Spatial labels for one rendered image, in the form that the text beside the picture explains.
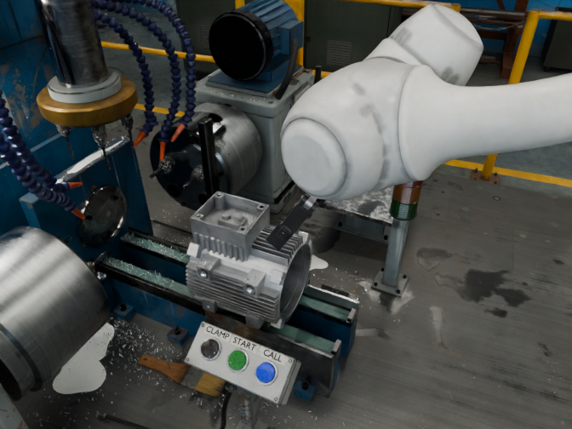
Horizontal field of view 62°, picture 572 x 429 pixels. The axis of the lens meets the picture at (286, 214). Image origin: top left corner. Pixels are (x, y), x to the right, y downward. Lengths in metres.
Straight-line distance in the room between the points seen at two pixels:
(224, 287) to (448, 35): 0.60
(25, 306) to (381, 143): 0.64
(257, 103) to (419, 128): 0.94
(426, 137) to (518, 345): 0.89
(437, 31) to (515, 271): 0.98
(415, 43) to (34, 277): 0.67
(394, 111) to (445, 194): 1.26
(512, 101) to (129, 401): 0.91
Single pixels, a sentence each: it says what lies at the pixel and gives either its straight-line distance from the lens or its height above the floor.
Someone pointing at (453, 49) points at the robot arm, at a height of 1.54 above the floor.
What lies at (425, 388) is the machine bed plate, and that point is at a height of 0.80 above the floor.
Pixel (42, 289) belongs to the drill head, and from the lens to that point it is 0.88.
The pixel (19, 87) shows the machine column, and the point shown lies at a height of 1.31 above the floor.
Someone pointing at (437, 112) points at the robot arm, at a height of 1.53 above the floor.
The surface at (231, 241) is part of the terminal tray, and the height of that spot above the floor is 1.12.
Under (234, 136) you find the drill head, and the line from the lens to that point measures 1.23.
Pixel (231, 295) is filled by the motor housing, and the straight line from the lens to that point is 0.93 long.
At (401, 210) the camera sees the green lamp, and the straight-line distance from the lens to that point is 1.10.
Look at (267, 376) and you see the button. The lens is 0.76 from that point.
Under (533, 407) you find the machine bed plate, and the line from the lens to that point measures 1.16.
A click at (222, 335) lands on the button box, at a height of 1.08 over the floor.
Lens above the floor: 1.69
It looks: 37 degrees down
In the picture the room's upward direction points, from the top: straight up
